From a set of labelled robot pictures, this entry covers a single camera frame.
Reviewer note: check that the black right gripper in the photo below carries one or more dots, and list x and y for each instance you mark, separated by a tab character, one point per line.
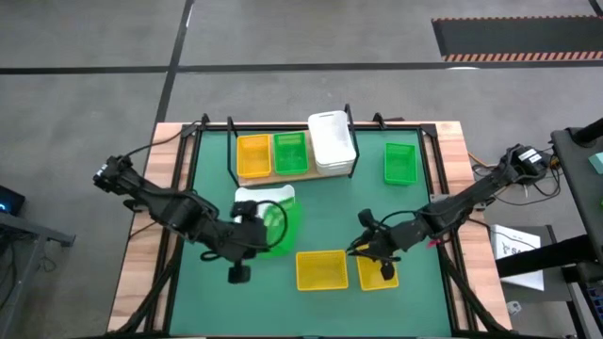
398	237

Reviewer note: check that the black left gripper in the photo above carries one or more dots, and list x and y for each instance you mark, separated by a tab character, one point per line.
245	237

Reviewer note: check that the yellow slotted plastic basket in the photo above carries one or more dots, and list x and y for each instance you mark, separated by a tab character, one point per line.
372	279
321	270
254	156

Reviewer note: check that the green slotted plastic basket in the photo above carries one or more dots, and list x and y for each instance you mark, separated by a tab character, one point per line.
400	163
291	154
282	235

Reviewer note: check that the white plastic basket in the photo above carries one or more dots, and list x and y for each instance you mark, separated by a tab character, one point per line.
332	139
268	193
337	172

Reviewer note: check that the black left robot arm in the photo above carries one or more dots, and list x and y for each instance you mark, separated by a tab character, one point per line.
174	214

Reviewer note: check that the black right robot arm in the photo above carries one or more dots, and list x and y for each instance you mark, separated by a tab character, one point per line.
471	198

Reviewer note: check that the wooden board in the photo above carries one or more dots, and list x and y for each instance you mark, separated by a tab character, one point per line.
278	180

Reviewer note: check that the green table mat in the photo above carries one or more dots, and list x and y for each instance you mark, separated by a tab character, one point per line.
282	311

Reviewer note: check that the white cardboard box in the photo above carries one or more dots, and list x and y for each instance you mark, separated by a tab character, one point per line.
511	240

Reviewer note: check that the small white connector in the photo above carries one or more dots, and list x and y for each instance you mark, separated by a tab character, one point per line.
513	307

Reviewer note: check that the black equipment stand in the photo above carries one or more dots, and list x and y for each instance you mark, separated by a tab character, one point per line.
579	188

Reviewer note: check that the grey metal trolley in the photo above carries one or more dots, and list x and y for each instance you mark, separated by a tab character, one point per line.
28	230

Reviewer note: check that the black device blue light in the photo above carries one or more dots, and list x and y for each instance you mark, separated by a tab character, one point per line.
11	202

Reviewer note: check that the teal box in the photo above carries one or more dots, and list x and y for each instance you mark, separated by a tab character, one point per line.
597	162

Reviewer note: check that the black hazard-striped floor mat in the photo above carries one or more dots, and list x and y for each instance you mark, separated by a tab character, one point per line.
518	37

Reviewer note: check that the black metal table frame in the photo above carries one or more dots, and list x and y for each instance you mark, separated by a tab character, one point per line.
405	126

